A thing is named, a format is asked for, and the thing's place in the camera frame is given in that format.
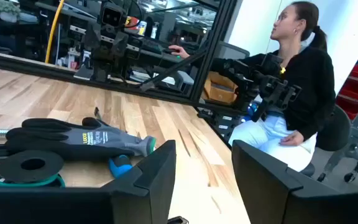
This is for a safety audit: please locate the grey and black work glove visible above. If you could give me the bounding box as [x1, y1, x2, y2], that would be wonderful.
[4, 117, 157, 161]

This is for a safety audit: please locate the cardboard box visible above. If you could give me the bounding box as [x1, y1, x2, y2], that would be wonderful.
[203, 71, 238, 105]

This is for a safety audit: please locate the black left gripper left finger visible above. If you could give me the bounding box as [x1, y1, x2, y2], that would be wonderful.
[0, 139, 177, 224]

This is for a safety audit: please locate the black office chair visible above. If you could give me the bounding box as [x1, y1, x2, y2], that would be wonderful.
[300, 104, 352, 178]

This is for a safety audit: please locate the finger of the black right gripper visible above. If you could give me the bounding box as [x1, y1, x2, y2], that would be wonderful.
[251, 98, 272, 123]

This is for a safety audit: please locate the black aluminium table frame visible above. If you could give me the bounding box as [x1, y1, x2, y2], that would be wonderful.
[0, 0, 251, 147]

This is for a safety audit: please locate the black plastic cord spool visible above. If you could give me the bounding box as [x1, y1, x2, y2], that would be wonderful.
[0, 150, 65, 187]

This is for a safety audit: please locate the teal cord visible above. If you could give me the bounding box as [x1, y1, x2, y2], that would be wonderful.
[0, 174, 66, 189]

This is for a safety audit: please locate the black mechanical apparatus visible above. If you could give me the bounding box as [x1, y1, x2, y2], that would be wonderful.
[84, 0, 142, 83]

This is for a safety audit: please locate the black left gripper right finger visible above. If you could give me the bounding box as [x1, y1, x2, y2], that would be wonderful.
[231, 139, 358, 224]

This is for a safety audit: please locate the yellow pole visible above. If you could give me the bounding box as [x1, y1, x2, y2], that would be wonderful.
[44, 0, 65, 65]

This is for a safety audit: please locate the person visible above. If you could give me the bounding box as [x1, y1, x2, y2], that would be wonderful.
[168, 1, 337, 172]

